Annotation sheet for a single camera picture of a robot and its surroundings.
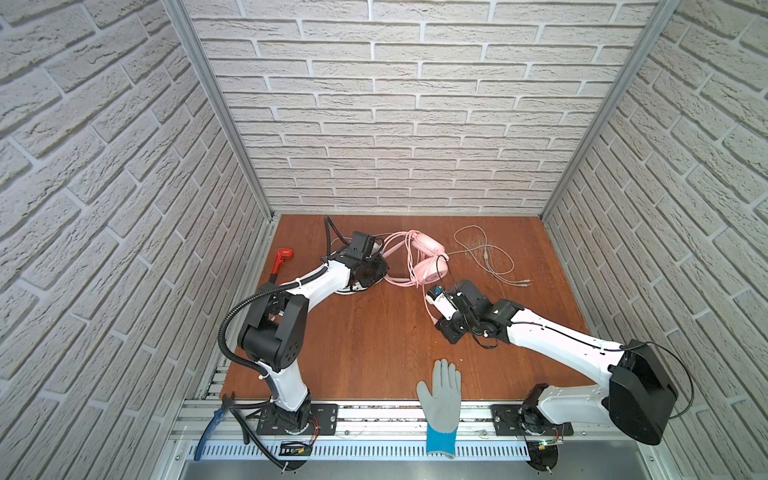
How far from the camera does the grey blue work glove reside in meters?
0.72

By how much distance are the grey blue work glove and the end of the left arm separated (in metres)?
0.32

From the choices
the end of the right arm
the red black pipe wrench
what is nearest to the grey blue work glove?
the end of the right arm

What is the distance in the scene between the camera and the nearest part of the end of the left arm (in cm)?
69

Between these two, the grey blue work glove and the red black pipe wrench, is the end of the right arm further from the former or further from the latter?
the red black pipe wrench

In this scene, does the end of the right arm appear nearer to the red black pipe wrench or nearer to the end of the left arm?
the end of the left arm
